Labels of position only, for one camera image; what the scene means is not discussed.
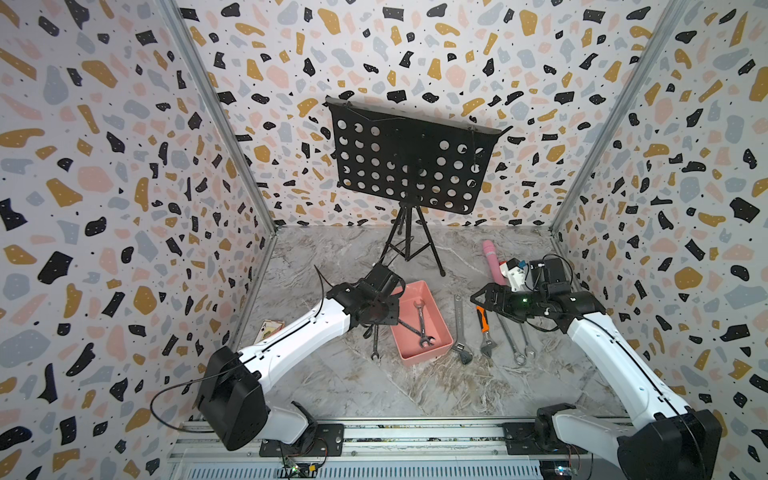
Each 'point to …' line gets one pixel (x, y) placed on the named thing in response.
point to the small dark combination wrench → (375, 352)
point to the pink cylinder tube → (491, 254)
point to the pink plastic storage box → (435, 325)
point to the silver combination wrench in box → (425, 340)
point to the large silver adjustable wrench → (460, 345)
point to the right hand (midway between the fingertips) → (482, 302)
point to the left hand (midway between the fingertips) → (395, 311)
